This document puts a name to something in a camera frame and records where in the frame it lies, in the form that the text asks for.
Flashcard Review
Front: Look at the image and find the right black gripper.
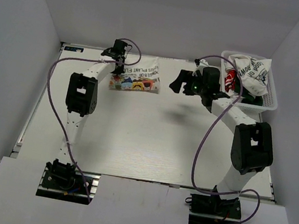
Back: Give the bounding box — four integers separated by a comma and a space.
168, 68, 209, 99

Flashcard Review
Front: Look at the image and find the white cartoon print t-shirt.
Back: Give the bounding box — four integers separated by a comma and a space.
109, 57, 161, 94

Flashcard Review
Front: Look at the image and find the white red-print t-shirt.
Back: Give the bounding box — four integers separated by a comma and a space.
220, 68, 268, 107

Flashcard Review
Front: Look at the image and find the white green-lettered t-shirt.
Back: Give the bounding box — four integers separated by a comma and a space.
228, 54, 272, 96

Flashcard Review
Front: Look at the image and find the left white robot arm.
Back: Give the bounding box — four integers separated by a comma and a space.
58, 39, 128, 161

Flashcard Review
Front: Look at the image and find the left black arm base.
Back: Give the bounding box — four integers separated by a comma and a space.
36, 159, 100, 205

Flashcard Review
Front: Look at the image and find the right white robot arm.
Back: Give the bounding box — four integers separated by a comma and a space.
169, 64, 274, 215

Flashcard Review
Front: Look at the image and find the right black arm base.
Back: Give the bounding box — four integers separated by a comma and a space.
185, 194, 242, 224

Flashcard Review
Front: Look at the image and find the blue table label sticker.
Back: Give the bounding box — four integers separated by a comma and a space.
64, 46, 84, 53

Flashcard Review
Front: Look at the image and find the white plastic mesh basket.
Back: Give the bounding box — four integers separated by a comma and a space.
220, 50, 277, 113

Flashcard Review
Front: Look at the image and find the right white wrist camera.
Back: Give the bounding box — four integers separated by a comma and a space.
193, 58, 209, 75

